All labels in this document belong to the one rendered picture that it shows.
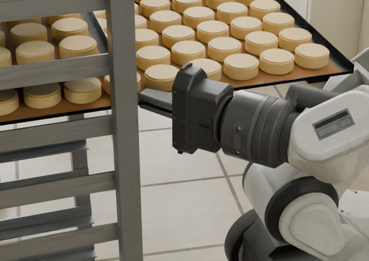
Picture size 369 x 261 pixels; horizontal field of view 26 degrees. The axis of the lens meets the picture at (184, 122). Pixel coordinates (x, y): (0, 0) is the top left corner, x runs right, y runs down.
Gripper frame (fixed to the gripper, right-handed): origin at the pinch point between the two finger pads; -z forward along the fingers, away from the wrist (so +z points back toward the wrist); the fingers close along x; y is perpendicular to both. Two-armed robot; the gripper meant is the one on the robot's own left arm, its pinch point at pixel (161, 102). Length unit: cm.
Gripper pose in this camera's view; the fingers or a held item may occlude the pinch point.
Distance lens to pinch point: 107.8
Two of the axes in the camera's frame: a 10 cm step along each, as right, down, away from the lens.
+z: 8.8, 2.4, -4.0
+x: 0.1, -8.6, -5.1
